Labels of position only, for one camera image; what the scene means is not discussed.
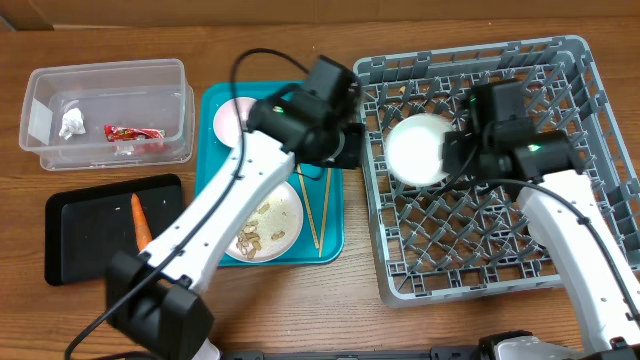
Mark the clear plastic container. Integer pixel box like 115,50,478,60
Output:
19,59,195,171

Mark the black tray bin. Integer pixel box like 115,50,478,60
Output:
44,174,184,286

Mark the grey dishwasher rack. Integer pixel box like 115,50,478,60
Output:
354,35,639,307

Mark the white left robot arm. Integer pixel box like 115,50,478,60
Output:
100,56,364,359

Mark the crumpled white tissue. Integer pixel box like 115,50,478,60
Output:
59,108,86,140

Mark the left wooden chopstick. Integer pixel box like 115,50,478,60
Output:
296,164,320,250

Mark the pink bowl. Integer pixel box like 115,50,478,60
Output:
213,97,256,148

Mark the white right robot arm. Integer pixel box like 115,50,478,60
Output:
443,80,639,359

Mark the teal plastic tray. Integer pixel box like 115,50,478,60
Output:
195,83,345,266

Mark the white bowl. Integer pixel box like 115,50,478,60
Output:
384,114,454,187

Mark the orange carrot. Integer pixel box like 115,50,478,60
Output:
131,193,153,251

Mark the red snack wrapper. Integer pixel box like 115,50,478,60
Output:
104,125,166,154

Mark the pink plate with food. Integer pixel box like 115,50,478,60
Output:
225,182,304,263

